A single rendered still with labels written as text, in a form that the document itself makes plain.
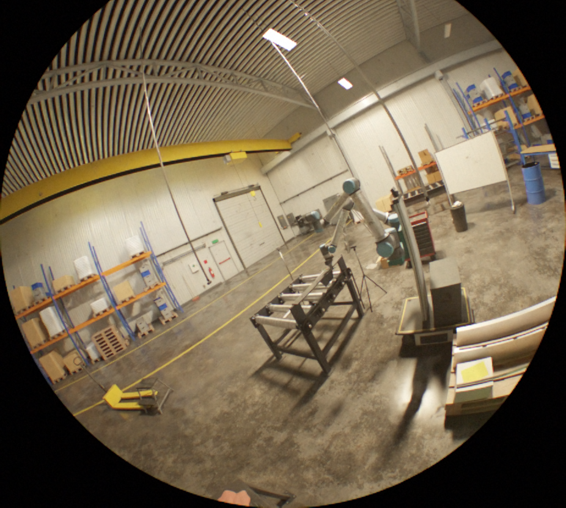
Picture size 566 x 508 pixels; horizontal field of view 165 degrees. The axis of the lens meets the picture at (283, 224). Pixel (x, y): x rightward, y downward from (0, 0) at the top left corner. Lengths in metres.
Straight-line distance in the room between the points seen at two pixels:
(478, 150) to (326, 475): 6.11
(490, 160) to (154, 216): 13.25
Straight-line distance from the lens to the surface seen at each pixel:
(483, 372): 1.85
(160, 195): 11.63
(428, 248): 4.21
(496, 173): 5.69
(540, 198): 6.03
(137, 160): 8.14
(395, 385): 2.42
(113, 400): 5.26
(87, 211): 11.42
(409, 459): 2.10
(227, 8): 7.26
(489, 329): 2.19
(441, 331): 2.42
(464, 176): 5.81
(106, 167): 8.01
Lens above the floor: 2.07
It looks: 3 degrees down
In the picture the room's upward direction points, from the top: 25 degrees counter-clockwise
